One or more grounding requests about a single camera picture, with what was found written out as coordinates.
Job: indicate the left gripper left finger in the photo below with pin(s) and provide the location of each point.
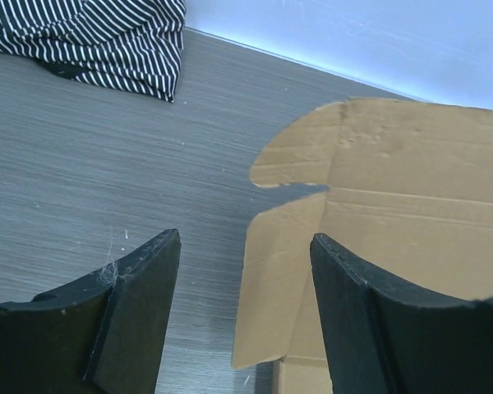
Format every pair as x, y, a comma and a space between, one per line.
101, 333

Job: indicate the black white striped cloth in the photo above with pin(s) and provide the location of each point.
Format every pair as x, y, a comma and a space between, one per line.
134, 46

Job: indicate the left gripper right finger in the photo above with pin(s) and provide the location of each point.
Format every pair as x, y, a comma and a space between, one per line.
384, 334

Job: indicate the brown cardboard box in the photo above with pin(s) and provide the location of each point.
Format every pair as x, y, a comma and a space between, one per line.
407, 186

